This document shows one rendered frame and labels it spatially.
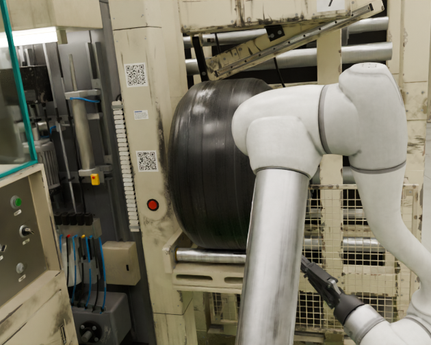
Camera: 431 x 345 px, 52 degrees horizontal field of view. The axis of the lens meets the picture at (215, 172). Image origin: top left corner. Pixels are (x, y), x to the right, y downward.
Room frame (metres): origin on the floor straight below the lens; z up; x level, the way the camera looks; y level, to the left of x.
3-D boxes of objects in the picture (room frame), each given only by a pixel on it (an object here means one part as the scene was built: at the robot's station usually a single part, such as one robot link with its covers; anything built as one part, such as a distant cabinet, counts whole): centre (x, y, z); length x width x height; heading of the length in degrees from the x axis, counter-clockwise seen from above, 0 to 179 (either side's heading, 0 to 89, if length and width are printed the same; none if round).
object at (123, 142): (1.53, 0.30, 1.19); 0.05 x 0.04 x 0.48; 164
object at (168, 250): (1.53, 0.13, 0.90); 0.40 x 0.03 x 0.10; 164
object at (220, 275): (1.35, 0.00, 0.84); 0.36 x 0.09 x 0.06; 74
